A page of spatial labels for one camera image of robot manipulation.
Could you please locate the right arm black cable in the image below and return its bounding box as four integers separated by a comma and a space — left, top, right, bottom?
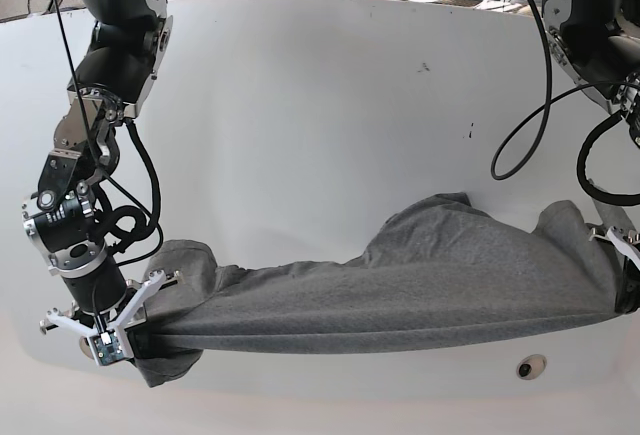
42, 0, 165, 266

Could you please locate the right round table grommet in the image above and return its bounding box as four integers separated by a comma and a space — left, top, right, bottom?
516, 354, 547, 381

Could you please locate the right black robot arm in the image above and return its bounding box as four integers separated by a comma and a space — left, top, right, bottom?
21, 0, 173, 366

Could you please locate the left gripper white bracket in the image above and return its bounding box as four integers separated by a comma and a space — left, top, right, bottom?
589, 225, 639, 315

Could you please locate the grey T-shirt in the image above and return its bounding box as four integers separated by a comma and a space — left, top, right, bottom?
133, 192, 633, 387

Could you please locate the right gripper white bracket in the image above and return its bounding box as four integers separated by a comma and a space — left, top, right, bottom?
39, 264, 180, 359

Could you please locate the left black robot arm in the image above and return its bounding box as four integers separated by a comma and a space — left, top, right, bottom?
542, 0, 639, 208

